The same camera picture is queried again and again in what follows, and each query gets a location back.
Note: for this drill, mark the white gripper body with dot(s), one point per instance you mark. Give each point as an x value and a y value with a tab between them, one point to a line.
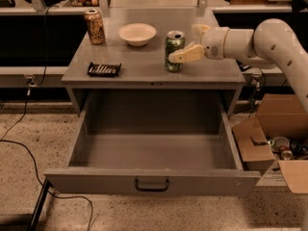
214	43

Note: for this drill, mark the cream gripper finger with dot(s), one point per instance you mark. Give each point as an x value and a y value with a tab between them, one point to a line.
188	54
200	29

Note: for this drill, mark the green soda can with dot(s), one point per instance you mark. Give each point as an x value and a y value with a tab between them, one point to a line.
175	40

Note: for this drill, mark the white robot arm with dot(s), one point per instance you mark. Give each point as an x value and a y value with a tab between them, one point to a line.
272	43

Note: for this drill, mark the brown soda can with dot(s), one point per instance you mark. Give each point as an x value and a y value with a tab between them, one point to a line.
95	26

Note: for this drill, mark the open grey top drawer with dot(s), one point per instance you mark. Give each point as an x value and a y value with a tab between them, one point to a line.
182	136

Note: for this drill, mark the white ceramic bowl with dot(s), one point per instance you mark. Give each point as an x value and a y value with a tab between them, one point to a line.
137	34

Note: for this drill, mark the grey metal cabinet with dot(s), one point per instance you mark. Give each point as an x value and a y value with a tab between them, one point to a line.
144	67

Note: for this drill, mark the black tray with items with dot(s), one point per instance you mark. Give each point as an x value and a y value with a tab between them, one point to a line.
104	70

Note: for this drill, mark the cardboard box with cans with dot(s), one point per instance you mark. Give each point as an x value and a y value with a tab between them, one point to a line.
278	115

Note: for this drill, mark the black metal floor leg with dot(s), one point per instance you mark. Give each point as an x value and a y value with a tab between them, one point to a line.
39	205

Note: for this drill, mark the black drawer handle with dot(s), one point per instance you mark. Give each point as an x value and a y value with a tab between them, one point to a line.
151	187

